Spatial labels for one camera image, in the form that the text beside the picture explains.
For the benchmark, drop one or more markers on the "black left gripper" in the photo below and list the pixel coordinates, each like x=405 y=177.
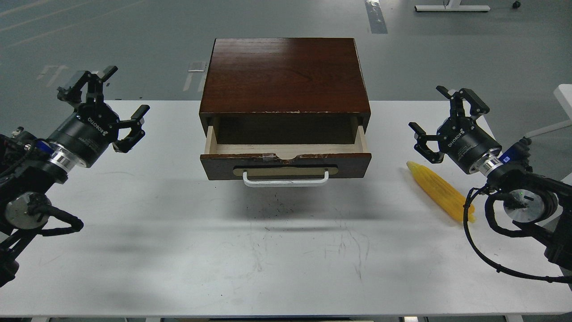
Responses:
x=88 y=134

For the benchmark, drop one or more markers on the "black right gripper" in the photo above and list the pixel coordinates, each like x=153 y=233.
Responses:
x=458 y=137

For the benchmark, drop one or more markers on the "yellow corn cob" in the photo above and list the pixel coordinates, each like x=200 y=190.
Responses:
x=439 y=190

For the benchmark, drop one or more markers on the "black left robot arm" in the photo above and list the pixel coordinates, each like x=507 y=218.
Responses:
x=31 y=165

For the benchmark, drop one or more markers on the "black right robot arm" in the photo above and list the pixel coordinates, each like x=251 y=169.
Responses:
x=520 y=203

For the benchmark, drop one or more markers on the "dark wooden drawer cabinet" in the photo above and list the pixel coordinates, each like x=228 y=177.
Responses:
x=284 y=76

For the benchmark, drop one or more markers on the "white office chair base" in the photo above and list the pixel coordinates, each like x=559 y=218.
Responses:
x=560 y=113

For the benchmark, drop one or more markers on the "white table leg base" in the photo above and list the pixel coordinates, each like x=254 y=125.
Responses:
x=452 y=6

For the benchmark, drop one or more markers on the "wooden drawer with white handle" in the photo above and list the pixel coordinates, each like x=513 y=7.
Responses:
x=284 y=165

